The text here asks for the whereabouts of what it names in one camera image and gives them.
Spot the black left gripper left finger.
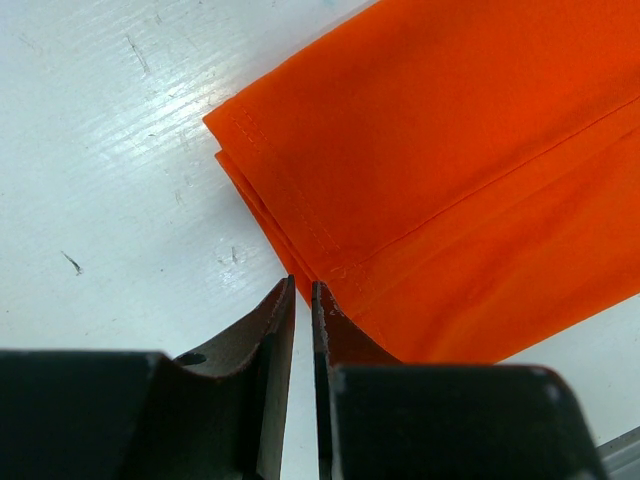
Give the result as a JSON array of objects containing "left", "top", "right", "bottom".
[{"left": 1, "top": 277, "right": 296, "bottom": 479}]

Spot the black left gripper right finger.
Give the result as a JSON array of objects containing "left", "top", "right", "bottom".
[{"left": 311, "top": 282, "right": 606, "bottom": 479}]

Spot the orange t-shirt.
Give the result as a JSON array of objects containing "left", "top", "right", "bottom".
[{"left": 204, "top": 1, "right": 639, "bottom": 363}]

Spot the aluminium front rail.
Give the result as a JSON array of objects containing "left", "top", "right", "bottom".
[{"left": 597, "top": 427, "right": 640, "bottom": 480}]

